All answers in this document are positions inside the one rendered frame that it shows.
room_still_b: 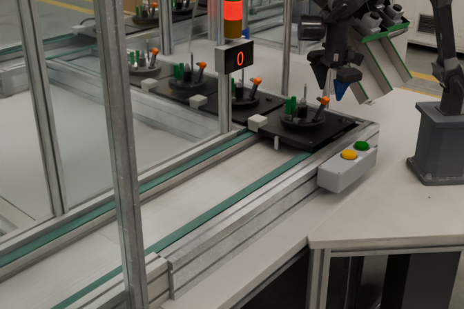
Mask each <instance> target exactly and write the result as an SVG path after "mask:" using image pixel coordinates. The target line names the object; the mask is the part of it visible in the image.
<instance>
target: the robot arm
mask: <svg viewBox="0 0 464 309"><path fill-rule="evenodd" d="M367 1H368V0H328V3H327V4H326V5H325V6H324V8H323V9H322V10H321V11H320V12H319V15H309V14H301V15H300V20H299V24H298V40H299V41H320V40H321V39H323V38H324V37H325V34H326V26H327V34H326V41H325V43H322V47H323V48H325V49H323V50H313V51H310V52H309V53H308V54H307V60H308V61H310V62H311V63H310V66H311V68H312V70H313V73H314V74H315V76H316V80H317V82H318V85H319V87H320V89H321V90H323V89H324V88H325V83H326V78H327V71H328V69H330V68H332V69H333V70H335V71H336V79H334V80H333V84H334V89H335V93H336V101H340V100H341V99H342V97H343V95H344V93H345V91H346V90H347V88H348V87H349V85H350V84H351V83H355V82H357V81H361V80H362V77H363V74H362V72H361V71H359V70H358V69H356V68H354V67H353V68H344V67H343V66H344V65H350V63H354V64H356V65H357V66H360V65H361V63H362V61H363V58H364V55H362V54H360V53H358V52H356V51H354V50H352V46H351V45H349V44H347V41H348V36H349V26H357V25H358V23H357V21H356V20H355V19H354V17H353V16H352V15H351V14H352V13H353V12H355V11H357V10H358V9H359V8H360V7H361V6H362V5H363V4H364V3H365V2H367ZM430 2H431V4H432V7H433V8H432V10H433V14H434V25H435V32H436V43H437V49H438V58H437V60H436V61H435V62H431V64H432V68H433V73H432V75H433V76H434V77H435V78H436V80H437V81H439V84H440V86H441V87H442V88H443V93H442V97H441V104H440V105H439V106H435V109H437V110H438V111H439V112H440V113H441V114H442V115H443V116H456V115H464V111H463V110H461V109H462V105H463V99H464V73H463V69H462V67H461V65H460V62H459V60H458V58H457V56H456V48H455V40H454V27H453V20H452V0H430Z"/></svg>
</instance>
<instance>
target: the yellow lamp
mask: <svg viewBox="0 0 464 309"><path fill-rule="evenodd" d="M241 36H242V19H240V20H234V21H233V20H226V19H224V37H226V38H229V39H237V38H240V37H241Z"/></svg>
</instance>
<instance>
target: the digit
mask: <svg viewBox="0 0 464 309"><path fill-rule="evenodd" d="M245 65H246V46H242V47H239V48H236V49H235V70H236V69H238V68H241V67H244V66H245Z"/></svg>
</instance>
